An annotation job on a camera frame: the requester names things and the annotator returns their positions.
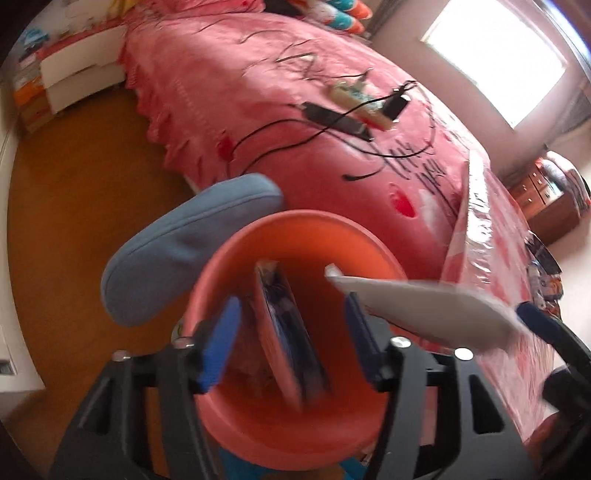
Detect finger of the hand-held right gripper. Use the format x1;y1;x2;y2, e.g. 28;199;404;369
542;368;589;417
516;300;591;370

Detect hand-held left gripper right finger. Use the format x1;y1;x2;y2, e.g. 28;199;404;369
342;291;527;480

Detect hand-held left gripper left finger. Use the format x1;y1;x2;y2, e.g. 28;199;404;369
48;295;243;480

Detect blue purple snack packet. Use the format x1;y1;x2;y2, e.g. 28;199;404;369
253;261;333;411

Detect grey pouch with barcode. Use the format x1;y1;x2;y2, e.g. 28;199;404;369
324;264;527;356

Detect orange plastic bucket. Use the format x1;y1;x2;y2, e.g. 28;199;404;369
178;210;409;472

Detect dark blue packet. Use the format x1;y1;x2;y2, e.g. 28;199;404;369
526;233;561;274

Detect blue cushion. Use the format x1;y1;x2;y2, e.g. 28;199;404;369
100;173;284;328

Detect brown wooden cabinet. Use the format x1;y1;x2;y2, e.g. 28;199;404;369
505;157;583;245

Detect folded blankets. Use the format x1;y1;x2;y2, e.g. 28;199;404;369
540;150;591;227

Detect black flat device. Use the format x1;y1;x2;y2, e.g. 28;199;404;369
302;102;372;141

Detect black charger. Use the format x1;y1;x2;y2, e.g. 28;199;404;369
381;85;411;121

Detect beige power strip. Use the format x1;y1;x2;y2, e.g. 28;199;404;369
329;78;395;130

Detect bed with pink bedspread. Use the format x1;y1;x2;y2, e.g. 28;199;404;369
117;9;490;287

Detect window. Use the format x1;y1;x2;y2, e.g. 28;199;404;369
425;0;568;130

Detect white drawer unit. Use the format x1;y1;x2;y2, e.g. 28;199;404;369
39;23;127;114

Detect stack of colourful boxes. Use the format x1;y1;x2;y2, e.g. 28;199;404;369
11;28;56;134

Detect black cable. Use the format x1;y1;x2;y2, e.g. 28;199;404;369
226;78;419;183

